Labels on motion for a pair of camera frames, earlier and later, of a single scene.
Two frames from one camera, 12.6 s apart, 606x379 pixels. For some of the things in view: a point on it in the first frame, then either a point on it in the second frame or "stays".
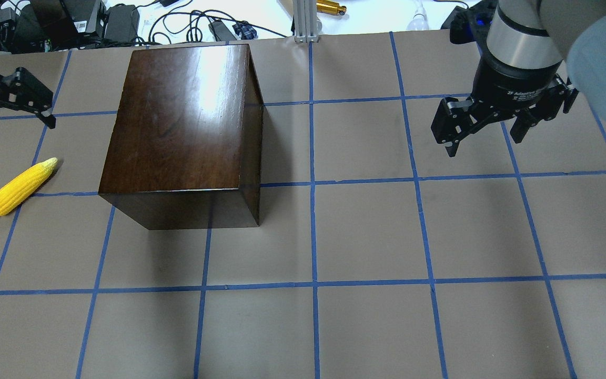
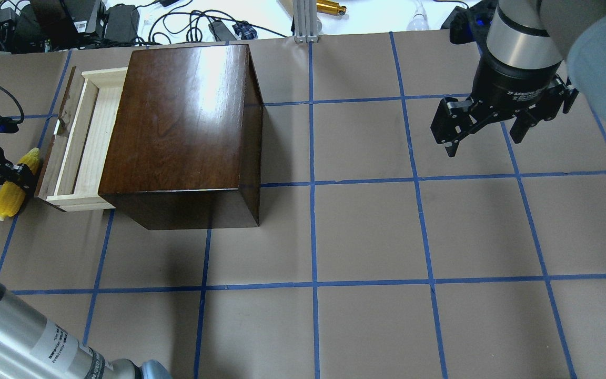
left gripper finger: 21,90 → 19,174
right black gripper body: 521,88 stays
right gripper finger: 563,93 stays
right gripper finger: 455,119 stays
